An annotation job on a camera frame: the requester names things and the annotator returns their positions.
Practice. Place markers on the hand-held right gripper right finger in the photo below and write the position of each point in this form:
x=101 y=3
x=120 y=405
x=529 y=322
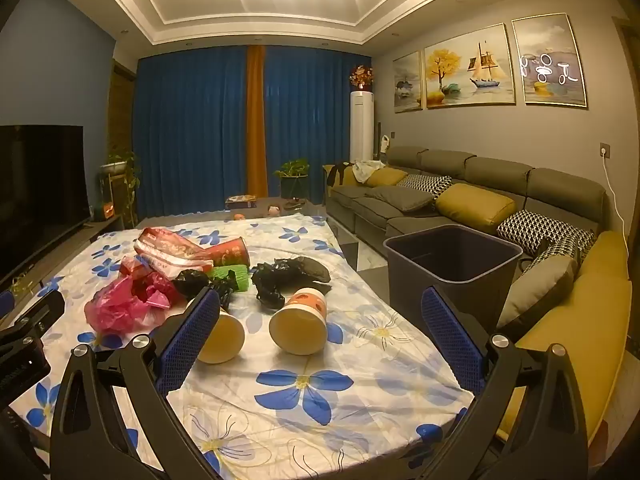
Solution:
x=452 y=340

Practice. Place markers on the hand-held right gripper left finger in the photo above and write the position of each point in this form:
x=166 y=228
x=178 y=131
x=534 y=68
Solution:
x=192 y=340

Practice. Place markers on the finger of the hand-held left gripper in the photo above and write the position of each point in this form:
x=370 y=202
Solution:
x=45 y=307
x=6 y=304

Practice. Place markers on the beige paper cup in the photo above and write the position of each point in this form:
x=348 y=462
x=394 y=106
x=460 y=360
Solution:
x=225 y=337
x=297 y=327

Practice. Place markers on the black plastic bag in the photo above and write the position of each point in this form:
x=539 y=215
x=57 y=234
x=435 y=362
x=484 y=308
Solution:
x=192 y=282
x=270 y=285

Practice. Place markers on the pink plastic bag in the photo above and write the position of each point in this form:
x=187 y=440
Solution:
x=115 y=310

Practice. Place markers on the dark grey plastic bin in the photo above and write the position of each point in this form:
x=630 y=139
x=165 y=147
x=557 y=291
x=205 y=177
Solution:
x=450 y=265

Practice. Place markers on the green corrugated cup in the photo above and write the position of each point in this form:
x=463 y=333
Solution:
x=241 y=277

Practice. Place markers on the red white plastic bag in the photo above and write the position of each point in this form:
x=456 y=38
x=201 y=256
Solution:
x=165 y=252

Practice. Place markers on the red paper cup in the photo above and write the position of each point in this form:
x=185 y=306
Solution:
x=230 y=252

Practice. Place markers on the red plastic wrapper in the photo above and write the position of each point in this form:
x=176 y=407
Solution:
x=132 y=266

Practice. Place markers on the dark grey insole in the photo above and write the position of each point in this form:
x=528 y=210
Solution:
x=312 y=270

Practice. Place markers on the gold ribbon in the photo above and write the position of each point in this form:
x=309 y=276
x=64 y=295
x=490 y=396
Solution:
x=24 y=285

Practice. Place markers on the grey television cabinet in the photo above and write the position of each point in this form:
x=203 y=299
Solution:
x=95 y=230

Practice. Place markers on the plump grey cushion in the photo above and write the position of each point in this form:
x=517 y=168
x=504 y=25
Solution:
x=540 y=290

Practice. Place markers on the black television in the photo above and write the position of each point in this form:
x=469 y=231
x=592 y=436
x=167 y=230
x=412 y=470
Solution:
x=40 y=185

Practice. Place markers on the fine houndstooth cushion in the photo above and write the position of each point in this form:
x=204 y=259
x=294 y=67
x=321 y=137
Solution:
x=555 y=252

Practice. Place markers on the blue floral tablecloth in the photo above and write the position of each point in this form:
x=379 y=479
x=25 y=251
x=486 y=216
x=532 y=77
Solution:
x=310 y=410

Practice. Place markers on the large yellow cushion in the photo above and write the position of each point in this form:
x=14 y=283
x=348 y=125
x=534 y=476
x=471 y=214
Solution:
x=475 y=205

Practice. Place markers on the large black white patterned cushion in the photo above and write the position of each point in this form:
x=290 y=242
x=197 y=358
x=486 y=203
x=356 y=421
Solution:
x=540 y=225

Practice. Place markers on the book stack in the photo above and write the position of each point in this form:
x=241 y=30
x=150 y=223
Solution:
x=241 y=202

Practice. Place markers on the flat grey cushion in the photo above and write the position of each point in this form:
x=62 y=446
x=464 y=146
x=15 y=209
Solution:
x=400 y=199

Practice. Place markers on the doll head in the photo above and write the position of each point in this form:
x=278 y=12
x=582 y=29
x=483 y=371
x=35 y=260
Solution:
x=273 y=210

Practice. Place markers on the trailing potted plant on stand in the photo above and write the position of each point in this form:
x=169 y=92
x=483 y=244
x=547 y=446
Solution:
x=120 y=170

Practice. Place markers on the small black white patterned cushion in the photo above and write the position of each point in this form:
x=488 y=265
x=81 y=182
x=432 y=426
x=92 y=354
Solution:
x=427 y=185

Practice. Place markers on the dark tea tray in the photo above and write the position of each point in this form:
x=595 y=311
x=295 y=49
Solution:
x=294 y=204

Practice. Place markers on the grey yellow sectional sofa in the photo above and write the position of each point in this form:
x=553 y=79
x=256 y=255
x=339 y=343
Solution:
x=500 y=175

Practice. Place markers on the small yellow cushion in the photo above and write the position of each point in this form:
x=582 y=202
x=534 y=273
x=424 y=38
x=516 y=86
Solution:
x=387 y=176

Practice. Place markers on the white clothes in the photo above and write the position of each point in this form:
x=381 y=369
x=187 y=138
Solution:
x=367 y=170

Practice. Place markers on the potted plant in green pot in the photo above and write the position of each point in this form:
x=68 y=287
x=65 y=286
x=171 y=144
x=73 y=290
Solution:
x=292 y=175

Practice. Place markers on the black garment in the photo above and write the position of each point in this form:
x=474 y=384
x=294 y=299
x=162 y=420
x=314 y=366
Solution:
x=337 y=175

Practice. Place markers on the white jug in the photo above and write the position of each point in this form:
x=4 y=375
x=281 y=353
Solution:
x=384 y=145

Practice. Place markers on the blue curtain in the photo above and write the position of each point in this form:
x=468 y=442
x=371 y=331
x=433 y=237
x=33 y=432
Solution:
x=310 y=120
x=190 y=130

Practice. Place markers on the orange curtain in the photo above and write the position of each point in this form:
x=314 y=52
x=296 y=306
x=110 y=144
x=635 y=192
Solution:
x=256 y=125

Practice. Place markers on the white floor air conditioner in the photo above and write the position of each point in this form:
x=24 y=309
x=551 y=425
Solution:
x=362 y=130

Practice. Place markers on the small landscape painting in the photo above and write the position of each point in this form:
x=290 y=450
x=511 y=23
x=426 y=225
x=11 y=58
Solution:
x=407 y=82

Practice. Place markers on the sailing ship painting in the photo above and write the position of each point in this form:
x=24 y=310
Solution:
x=470 y=67

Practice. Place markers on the red gold flower arrangement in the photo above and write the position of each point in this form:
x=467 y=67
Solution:
x=361 y=79

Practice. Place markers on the purple sky painting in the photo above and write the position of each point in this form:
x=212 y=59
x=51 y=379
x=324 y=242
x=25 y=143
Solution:
x=547 y=60

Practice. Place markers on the wall socket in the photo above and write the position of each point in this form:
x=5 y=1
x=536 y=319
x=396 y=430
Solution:
x=605 y=149

